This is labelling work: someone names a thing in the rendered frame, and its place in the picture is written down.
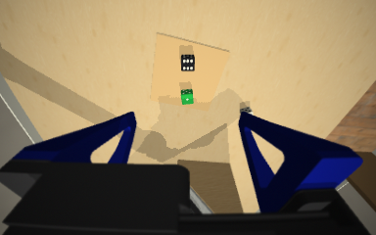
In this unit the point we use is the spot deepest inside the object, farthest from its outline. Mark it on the white die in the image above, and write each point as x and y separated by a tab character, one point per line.
248	110

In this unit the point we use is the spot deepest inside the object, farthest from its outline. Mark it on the green die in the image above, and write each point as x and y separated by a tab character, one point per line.
187	96

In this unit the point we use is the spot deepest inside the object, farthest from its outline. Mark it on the black die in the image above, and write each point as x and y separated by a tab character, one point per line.
187	62

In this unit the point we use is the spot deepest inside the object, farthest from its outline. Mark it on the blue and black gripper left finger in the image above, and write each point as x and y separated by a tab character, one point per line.
78	146

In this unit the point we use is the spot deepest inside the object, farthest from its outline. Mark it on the tan flat mat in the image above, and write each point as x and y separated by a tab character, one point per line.
169	79

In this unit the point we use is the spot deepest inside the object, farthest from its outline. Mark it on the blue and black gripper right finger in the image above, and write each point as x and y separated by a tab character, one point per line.
310	162

